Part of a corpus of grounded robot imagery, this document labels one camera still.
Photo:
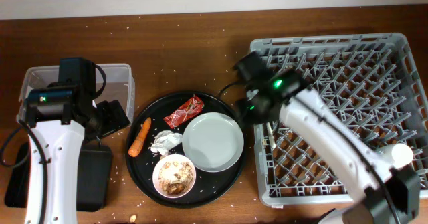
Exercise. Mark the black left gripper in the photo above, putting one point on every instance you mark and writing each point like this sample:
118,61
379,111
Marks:
115,116

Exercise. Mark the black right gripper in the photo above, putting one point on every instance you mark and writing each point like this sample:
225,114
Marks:
255,111

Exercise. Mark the white plastic fork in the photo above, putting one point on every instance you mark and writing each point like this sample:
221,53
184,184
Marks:
270,136

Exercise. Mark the grey plate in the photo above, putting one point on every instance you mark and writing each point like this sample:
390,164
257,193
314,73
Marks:
213,142

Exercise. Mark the red snack wrapper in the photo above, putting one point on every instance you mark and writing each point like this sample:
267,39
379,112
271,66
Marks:
185,112

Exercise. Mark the small white cup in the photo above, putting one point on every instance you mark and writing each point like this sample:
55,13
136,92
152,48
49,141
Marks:
398,154

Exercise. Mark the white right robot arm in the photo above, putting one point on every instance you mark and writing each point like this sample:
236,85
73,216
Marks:
381,193

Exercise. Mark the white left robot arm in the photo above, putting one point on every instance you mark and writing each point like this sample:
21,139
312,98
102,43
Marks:
58,120

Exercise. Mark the grey dishwasher rack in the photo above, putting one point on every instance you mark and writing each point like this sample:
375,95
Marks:
372,85

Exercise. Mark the clear plastic bin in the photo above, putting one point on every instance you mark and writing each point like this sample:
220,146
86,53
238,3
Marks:
120,85

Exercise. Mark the orange carrot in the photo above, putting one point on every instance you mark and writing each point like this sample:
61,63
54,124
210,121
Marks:
138,143

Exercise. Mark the crumpled white tissue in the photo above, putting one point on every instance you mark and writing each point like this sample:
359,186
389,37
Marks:
164,141

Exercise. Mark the black rectangular tray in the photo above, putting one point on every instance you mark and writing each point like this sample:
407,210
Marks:
94,165

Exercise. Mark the round black tray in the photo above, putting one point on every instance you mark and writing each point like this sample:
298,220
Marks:
208,186

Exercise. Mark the white bowl with food scraps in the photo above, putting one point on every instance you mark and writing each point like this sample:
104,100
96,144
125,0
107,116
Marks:
174,176

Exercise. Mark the peanut on table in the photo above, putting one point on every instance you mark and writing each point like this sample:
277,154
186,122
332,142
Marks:
132,219

